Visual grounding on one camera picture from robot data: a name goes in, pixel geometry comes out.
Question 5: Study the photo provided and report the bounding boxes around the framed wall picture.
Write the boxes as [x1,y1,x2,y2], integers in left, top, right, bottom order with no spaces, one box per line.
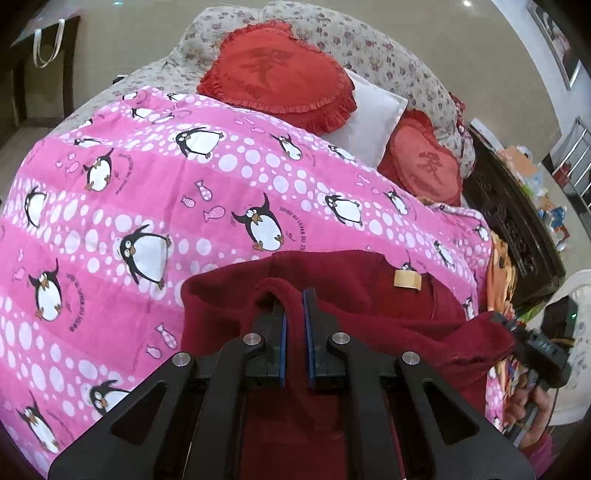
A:
[526,0,583,88]

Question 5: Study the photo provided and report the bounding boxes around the red heart-shaped pillow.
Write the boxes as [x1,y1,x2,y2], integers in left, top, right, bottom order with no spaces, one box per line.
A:
[376,109,464,207]
[196,21,358,134]

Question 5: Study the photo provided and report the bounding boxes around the person's right hand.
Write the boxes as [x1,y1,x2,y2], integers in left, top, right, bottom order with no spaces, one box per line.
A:
[505,364,555,444]

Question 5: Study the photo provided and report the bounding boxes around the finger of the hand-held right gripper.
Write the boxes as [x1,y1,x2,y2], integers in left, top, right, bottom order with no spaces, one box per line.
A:
[489,311,532,365]

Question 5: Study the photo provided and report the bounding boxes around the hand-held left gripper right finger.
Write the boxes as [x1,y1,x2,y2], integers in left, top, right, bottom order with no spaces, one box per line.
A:
[302,288,536,480]

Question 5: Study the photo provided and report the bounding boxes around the white square pillow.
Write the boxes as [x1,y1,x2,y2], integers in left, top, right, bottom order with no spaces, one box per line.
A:
[323,68,409,169]

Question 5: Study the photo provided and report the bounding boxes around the person's right forearm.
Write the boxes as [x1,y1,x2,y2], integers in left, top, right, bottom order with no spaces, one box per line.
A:
[522,431,557,472]

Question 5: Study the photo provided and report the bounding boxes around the paper bag with white handles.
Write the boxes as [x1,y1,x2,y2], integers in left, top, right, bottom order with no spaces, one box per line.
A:
[11,0,84,70]

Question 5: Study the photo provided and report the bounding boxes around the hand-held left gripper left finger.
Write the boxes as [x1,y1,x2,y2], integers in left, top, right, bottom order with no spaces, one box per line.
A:
[47,290,289,480]

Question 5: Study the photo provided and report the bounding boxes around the blue packets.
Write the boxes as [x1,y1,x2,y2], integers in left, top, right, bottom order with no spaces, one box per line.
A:
[538,205,568,250]

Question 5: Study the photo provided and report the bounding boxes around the dark red fleece garment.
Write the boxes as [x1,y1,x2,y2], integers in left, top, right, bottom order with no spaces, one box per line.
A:
[180,249,518,480]

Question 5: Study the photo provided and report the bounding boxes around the metal railing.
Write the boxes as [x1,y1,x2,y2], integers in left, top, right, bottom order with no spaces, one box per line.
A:
[542,115,591,208]

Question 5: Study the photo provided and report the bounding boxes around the pink penguin print blanket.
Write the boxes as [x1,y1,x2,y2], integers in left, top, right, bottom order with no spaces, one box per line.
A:
[0,85,509,478]

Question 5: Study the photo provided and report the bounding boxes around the cardboard box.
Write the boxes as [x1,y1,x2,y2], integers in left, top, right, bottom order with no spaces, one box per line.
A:
[499,145,534,174]

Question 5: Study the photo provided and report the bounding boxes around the dark carved wooden cabinet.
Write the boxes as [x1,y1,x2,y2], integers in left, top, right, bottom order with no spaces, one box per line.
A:
[462,117,566,310]

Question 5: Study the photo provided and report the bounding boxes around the red patterned cloth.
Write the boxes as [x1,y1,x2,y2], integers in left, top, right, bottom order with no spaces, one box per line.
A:
[448,92,469,153]

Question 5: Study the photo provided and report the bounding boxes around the orange yellow plush blanket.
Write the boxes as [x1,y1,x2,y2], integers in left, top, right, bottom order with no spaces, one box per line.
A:
[482,231,520,324]

